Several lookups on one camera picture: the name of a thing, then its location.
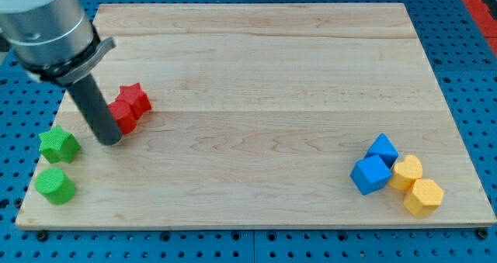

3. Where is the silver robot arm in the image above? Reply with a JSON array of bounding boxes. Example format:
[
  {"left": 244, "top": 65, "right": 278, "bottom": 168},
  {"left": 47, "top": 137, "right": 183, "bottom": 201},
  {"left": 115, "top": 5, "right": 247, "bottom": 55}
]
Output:
[{"left": 1, "top": 0, "right": 116, "bottom": 87}]

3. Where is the blue cube block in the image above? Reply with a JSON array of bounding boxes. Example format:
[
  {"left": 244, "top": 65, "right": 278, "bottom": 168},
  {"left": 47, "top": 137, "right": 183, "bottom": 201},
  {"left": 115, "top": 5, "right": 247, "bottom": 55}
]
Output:
[{"left": 350, "top": 154, "right": 392, "bottom": 196}]

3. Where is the light wooden board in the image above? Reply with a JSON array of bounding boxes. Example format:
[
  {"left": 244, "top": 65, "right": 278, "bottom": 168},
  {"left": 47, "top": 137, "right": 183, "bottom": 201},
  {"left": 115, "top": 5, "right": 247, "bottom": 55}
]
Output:
[{"left": 16, "top": 3, "right": 496, "bottom": 230}]

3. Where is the red star block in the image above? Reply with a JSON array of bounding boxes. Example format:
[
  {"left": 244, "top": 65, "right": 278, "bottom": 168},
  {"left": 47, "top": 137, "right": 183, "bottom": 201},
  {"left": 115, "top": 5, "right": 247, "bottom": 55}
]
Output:
[{"left": 116, "top": 83, "right": 151, "bottom": 119}]

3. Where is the red cylinder block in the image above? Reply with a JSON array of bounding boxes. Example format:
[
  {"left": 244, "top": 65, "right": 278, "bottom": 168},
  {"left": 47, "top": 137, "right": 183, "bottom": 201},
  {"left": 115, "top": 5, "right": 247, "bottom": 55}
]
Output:
[{"left": 109, "top": 101, "right": 137, "bottom": 134}]

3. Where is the blue diamond block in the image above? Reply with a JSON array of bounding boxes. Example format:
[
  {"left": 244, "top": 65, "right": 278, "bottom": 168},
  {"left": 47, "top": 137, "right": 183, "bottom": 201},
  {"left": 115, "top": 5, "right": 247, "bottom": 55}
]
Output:
[{"left": 364, "top": 133, "right": 399, "bottom": 168}]

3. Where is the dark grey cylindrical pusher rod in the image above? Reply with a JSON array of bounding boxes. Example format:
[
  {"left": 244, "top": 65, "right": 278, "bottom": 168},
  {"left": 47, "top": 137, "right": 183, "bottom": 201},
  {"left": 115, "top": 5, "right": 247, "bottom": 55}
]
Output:
[{"left": 68, "top": 74, "right": 123, "bottom": 146}]

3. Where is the yellow heart block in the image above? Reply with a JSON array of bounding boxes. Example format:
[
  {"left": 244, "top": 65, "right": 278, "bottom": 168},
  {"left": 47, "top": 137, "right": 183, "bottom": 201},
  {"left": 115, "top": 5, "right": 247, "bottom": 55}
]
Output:
[{"left": 388, "top": 154, "right": 423, "bottom": 190}]

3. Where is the yellow hexagon block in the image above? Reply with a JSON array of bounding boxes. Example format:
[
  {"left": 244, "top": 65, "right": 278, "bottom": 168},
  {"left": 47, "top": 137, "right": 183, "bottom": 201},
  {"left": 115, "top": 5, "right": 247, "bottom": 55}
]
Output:
[{"left": 402, "top": 179, "right": 444, "bottom": 217}]

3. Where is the green star block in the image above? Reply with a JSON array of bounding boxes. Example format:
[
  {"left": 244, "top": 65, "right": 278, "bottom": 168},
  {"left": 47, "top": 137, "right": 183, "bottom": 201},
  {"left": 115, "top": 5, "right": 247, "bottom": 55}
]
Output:
[{"left": 38, "top": 125, "right": 81, "bottom": 164}]

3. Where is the green cylinder block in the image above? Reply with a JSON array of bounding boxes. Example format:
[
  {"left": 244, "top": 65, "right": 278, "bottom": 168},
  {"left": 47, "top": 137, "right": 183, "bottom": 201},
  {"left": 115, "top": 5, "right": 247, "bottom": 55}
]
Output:
[{"left": 35, "top": 167, "right": 76, "bottom": 206}]

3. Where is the red strip on table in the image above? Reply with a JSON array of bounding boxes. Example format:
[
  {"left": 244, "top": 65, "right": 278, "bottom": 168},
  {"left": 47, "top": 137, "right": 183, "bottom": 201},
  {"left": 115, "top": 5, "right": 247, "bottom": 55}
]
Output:
[{"left": 462, "top": 0, "right": 496, "bottom": 54}]

